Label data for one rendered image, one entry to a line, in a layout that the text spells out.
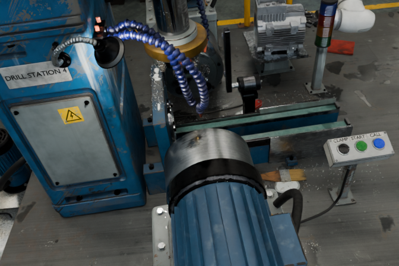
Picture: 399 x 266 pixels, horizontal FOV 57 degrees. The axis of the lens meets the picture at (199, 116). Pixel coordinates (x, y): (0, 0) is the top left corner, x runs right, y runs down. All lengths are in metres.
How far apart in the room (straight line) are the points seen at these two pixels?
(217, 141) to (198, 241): 0.43
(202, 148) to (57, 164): 0.44
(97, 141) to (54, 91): 0.19
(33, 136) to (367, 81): 1.38
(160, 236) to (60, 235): 0.59
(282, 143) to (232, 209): 0.73
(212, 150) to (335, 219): 0.52
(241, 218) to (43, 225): 0.91
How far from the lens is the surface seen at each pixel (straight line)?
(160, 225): 0.82
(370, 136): 1.13
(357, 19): 1.72
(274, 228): 0.62
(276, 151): 1.32
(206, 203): 0.59
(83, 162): 1.12
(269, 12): 1.59
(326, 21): 1.49
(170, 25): 0.99
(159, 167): 1.23
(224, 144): 0.95
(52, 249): 1.32
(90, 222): 1.32
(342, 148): 1.08
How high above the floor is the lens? 1.85
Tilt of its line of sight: 43 degrees down
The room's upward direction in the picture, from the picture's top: 7 degrees counter-clockwise
